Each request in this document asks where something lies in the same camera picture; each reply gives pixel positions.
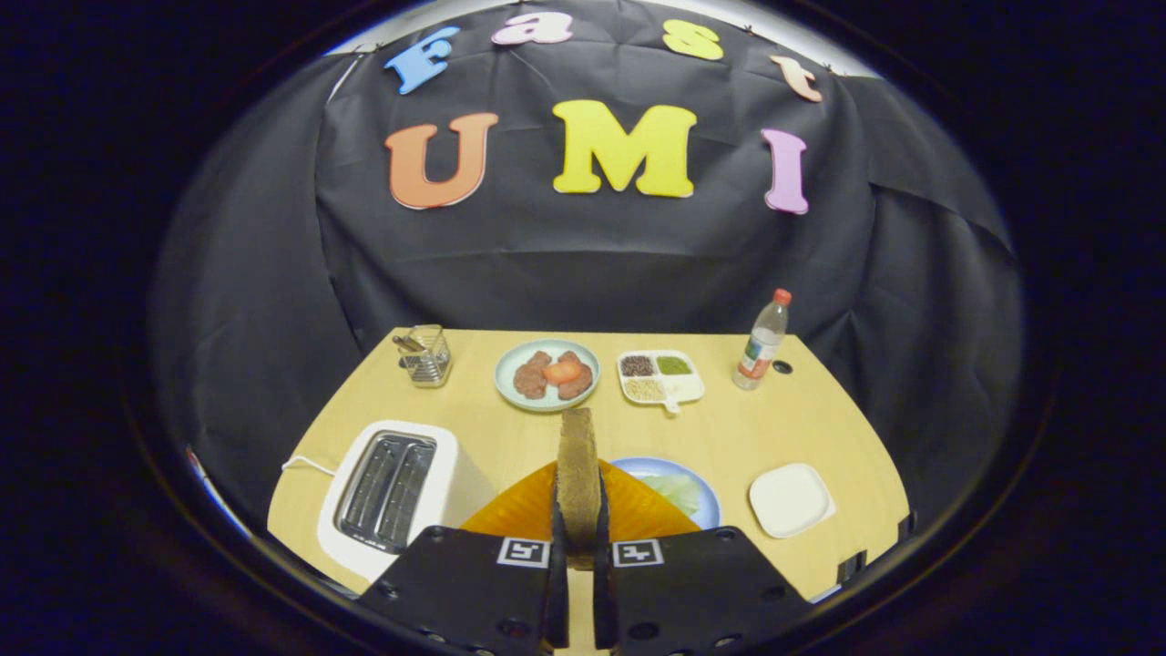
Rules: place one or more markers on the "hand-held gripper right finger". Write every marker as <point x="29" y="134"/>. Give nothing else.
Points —
<point x="701" y="592"/>

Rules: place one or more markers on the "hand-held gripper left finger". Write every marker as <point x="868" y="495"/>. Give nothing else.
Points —
<point x="474" y="592"/>

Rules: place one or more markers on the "green lettuce leaf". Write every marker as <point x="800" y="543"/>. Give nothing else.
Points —
<point x="679" y="492"/>

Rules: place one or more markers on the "brown toast slice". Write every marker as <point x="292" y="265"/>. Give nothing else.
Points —
<point x="578" y="474"/>

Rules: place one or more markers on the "blue round plate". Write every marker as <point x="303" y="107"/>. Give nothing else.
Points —
<point x="709" y="501"/>

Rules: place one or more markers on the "white toaster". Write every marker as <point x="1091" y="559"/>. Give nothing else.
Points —
<point x="455" y="474"/>

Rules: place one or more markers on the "white square plate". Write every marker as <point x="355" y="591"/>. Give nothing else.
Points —
<point x="791" y="499"/>

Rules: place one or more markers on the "pale green plate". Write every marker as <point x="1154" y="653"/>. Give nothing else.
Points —
<point x="510" y="392"/>

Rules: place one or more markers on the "white sectioned spice dish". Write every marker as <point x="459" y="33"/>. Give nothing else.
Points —
<point x="688" y="387"/>

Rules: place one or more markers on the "brown meat patty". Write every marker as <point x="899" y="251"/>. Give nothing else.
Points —
<point x="530" y="378"/>
<point x="578" y="387"/>

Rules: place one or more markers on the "clear utensil holder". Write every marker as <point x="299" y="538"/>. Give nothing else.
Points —
<point x="426" y="360"/>

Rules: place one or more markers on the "red tomato slice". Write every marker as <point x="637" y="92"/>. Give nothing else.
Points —
<point x="563" y="371"/>

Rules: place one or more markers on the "clear water bottle red cap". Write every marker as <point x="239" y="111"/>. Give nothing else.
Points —
<point x="761" y="351"/>

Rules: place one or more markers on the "black backdrop cloth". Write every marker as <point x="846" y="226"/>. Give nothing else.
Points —
<point x="592" y="264"/>

